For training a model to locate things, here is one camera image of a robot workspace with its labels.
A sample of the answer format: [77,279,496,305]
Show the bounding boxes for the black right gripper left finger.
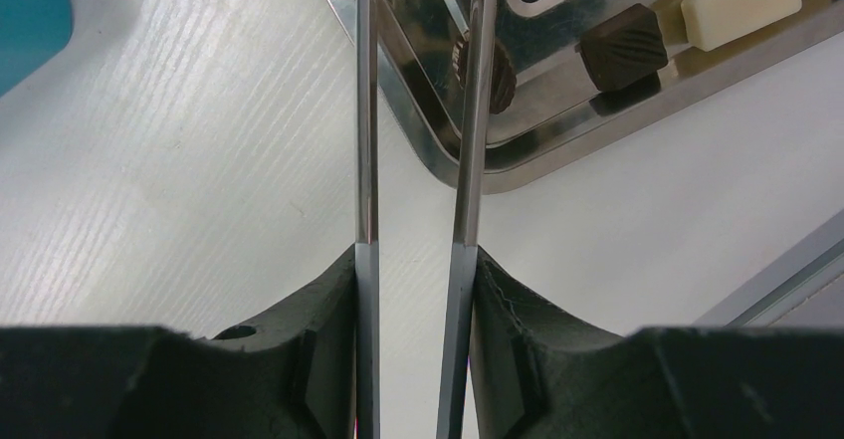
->
[1,250,356,438]

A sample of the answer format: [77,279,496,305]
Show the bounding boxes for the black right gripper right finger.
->
[469,252,843,438]

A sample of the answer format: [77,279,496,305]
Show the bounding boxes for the steel serving tongs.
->
[354,0,498,438]

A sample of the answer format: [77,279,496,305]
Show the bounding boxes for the teal chocolate box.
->
[1,0,73,94]

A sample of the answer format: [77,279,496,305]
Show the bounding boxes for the steel tray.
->
[304,0,844,196]

